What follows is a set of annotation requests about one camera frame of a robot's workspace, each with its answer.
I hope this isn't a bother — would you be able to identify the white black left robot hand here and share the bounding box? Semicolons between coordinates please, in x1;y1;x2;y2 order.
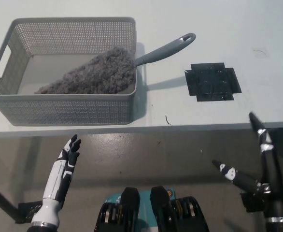
31;134;82;227

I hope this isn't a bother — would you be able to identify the grey perforated plastic basket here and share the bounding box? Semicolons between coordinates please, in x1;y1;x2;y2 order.
0;16;139;127

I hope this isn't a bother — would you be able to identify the robot lower body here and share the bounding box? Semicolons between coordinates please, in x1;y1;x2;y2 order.
93;185;210;232

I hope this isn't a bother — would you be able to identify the grey fluffy duster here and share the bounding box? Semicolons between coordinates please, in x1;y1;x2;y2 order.
34;32;197;95

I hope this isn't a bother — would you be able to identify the black table leg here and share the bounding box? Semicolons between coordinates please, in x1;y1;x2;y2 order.
0;180;24;224

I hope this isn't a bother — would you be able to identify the black tape patch on desk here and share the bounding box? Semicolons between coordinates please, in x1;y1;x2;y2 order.
184;62;242;102

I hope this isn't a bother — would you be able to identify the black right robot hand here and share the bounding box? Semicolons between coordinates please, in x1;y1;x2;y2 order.
212;112;283;220

